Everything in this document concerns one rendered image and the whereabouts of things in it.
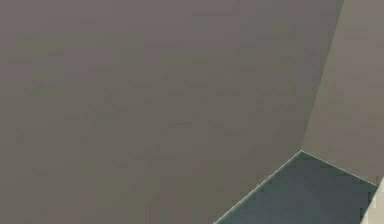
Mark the cream white furniture block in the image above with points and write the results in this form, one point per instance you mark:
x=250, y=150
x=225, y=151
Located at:
x=377, y=210

